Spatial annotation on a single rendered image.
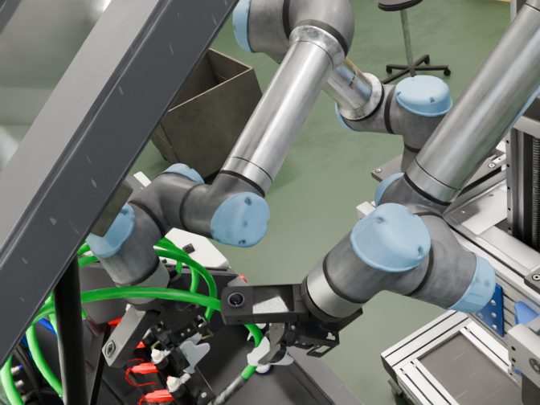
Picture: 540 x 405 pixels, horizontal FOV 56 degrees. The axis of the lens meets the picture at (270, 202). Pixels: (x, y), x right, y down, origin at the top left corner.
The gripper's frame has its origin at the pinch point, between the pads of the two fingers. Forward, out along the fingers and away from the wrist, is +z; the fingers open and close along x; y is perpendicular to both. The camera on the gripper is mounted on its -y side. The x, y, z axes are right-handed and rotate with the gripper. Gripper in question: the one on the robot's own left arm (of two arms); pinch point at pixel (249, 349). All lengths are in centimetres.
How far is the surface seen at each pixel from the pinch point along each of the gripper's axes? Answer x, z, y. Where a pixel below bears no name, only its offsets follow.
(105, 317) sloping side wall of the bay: 21.3, 41.6, -16.3
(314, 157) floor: 209, 133, 109
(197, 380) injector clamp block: 6.4, 31.4, 2.8
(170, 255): 17.1, 5.5, -12.6
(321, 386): 2.8, 15.6, 22.6
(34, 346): 2.4, 17.9, -29.5
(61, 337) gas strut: -16.1, -29.6, -28.7
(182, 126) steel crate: 210, 146, 21
